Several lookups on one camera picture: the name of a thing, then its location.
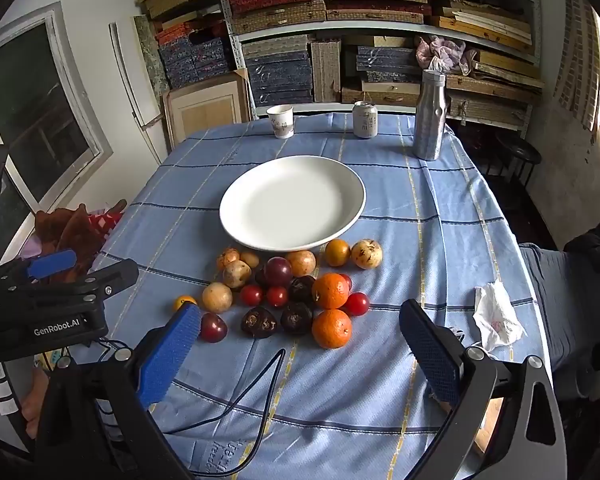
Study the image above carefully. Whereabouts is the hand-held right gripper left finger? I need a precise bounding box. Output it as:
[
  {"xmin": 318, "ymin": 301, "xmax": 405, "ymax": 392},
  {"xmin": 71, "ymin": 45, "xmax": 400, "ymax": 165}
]
[{"xmin": 32, "ymin": 302, "xmax": 203, "ymax": 480}]

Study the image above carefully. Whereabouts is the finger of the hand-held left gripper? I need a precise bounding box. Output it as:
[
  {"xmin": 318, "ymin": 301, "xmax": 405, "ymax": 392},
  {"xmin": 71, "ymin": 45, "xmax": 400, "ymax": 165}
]
[
  {"xmin": 55, "ymin": 258, "xmax": 140, "ymax": 304},
  {"xmin": 0, "ymin": 249, "xmax": 79, "ymax": 289}
]

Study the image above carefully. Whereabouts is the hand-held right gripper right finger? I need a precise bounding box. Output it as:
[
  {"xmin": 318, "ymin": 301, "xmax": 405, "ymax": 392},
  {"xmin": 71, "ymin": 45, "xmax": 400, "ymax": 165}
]
[{"xmin": 399, "ymin": 299, "xmax": 568, "ymax": 480}]

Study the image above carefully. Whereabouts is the dark red plum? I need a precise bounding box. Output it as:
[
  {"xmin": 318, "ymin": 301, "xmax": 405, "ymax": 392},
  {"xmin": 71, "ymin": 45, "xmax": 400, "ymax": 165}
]
[
  {"xmin": 199, "ymin": 312, "xmax": 229, "ymax": 343},
  {"xmin": 265, "ymin": 256, "xmax": 294, "ymax": 287}
]

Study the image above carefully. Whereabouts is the large orange-tan fruit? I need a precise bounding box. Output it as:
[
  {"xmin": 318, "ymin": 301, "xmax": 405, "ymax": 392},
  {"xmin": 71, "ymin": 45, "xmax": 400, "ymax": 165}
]
[{"xmin": 202, "ymin": 282, "xmax": 233, "ymax": 313}]

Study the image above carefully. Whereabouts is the dark purple water chestnut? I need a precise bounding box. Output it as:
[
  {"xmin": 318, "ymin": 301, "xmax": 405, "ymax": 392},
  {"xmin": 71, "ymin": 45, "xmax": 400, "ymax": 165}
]
[
  {"xmin": 280, "ymin": 302, "xmax": 314, "ymax": 337},
  {"xmin": 287, "ymin": 275, "xmax": 317, "ymax": 305},
  {"xmin": 240, "ymin": 306, "xmax": 281, "ymax": 339}
]

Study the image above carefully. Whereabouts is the orange mandarin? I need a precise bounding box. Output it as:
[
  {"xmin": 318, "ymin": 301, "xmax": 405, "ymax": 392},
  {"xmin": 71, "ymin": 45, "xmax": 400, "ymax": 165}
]
[
  {"xmin": 311, "ymin": 272, "xmax": 350, "ymax": 310},
  {"xmin": 311, "ymin": 309, "xmax": 353, "ymax": 350}
]

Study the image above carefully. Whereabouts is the tan round fruit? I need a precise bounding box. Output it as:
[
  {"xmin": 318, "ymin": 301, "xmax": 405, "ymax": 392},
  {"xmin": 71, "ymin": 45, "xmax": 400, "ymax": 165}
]
[
  {"xmin": 350, "ymin": 239, "xmax": 383, "ymax": 270},
  {"xmin": 222, "ymin": 260, "xmax": 253, "ymax": 289}
]

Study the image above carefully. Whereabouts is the yellow-orange citrus fruit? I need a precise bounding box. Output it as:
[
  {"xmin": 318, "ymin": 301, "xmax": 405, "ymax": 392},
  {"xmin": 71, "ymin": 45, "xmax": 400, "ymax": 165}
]
[{"xmin": 324, "ymin": 239, "xmax": 352, "ymax": 267}]

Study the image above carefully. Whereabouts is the glossy orange-brown round fruit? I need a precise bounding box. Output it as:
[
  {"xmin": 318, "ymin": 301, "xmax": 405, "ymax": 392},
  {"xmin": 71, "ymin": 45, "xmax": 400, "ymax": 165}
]
[{"xmin": 285, "ymin": 250, "xmax": 317, "ymax": 278}]

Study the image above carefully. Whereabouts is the white plate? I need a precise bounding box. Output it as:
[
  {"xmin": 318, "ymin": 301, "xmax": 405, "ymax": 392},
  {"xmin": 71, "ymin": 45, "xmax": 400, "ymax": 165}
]
[{"xmin": 219, "ymin": 155, "xmax": 367, "ymax": 252}]

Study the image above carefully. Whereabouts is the person's left forearm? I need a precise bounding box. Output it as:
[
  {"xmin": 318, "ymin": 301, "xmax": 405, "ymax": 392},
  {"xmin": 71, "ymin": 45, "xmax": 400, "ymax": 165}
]
[{"xmin": 22, "ymin": 370, "xmax": 51, "ymax": 438}]

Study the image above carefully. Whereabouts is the brown and red cloth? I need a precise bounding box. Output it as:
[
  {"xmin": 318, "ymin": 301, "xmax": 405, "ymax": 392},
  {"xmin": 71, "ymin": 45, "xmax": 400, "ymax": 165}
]
[{"xmin": 32, "ymin": 199, "xmax": 128, "ymax": 281}]

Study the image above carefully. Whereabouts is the crumpled white plastic bag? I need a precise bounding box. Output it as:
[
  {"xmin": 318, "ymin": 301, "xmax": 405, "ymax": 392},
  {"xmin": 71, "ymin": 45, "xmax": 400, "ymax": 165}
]
[{"xmin": 472, "ymin": 281, "xmax": 527, "ymax": 352}]

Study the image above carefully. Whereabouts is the tan cardboard piece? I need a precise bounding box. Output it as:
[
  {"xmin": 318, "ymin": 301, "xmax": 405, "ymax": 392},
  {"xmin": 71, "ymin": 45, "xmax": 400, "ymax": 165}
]
[{"xmin": 472, "ymin": 397, "xmax": 505, "ymax": 458}]

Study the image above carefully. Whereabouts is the grey blue cloth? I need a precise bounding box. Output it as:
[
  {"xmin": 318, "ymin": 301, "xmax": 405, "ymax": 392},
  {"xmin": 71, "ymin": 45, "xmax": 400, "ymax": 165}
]
[{"xmin": 517, "ymin": 242, "xmax": 600, "ymax": 401}]

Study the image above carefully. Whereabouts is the white framed dark window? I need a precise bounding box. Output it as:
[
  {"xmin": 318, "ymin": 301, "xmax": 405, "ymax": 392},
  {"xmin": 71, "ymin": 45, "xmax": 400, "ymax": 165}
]
[{"xmin": 0, "ymin": 2, "xmax": 113, "ymax": 261}]

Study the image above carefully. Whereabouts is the white wooden slat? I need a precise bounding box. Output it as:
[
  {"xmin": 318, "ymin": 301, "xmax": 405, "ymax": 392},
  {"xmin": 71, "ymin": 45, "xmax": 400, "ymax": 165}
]
[{"xmin": 108, "ymin": 21, "xmax": 163, "ymax": 166}]

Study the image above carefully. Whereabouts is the black stool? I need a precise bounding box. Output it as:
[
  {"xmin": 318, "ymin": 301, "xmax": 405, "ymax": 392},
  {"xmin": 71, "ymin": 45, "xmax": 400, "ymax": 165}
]
[{"xmin": 495, "ymin": 130, "xmax": 543, "ymax": 196}]

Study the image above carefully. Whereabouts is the white paper cup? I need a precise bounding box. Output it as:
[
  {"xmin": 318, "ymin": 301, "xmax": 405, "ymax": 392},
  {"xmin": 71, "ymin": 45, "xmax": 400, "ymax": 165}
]
[{"xmin": 266, "ymin": 105, "xmax": 294, "ymax": 139}]

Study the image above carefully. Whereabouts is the silver metal bottle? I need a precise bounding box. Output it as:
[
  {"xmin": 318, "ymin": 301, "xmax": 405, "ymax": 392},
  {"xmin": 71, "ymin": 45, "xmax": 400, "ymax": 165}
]
[{"xmin": 412, "ymin": 70, "xmax": 451, "ymax": 161}]

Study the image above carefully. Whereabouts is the white drink can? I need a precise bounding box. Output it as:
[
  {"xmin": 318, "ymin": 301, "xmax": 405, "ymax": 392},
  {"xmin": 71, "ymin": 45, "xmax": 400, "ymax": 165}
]
[{"xmin": 352, "ymin": 101, "xmax": 379, "ymax": 139}]

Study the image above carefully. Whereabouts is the stack of blue patterned boxes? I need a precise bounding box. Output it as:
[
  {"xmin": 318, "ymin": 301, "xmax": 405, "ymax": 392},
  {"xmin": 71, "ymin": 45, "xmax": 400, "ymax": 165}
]
[{"xmin": 157, "ymin": 35, "xmax": 421, "ymax": 107}]

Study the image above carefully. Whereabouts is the pink cloth bundle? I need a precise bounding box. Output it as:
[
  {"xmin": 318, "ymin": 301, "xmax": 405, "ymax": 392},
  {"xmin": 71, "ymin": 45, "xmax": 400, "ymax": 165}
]
[{"xmin": 415, "ymin": 35, "xmax": 467, "ymax": 73}]

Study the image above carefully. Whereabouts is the stack of tan woven boxes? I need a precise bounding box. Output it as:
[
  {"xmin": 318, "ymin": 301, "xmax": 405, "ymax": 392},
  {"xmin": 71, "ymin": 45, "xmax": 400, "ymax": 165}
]
[{"xmin": 137, "ymin": 0, "xmax": 543, "ymax": 128}]

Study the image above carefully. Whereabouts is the white metal shelf rack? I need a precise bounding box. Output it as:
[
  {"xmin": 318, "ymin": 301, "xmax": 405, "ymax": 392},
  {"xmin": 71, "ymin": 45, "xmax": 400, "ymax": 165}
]
[{"xmin": 212, "ymin": 0, "xmax": 543, "ymax": 126}]

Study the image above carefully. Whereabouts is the black cable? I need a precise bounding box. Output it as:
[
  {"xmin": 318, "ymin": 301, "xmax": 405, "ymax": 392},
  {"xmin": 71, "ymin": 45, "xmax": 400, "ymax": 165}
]
[{"xmin": 165, "ymin": 347, "xmax": 287, "ymax": 473}]

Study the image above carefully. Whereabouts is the wooden picture frame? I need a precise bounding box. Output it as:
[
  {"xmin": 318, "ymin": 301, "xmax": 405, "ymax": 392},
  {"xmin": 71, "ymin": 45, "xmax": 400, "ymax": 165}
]
[{"xmin": 162, "ymin": 72, "xmax": 253, "ymax": 153}]

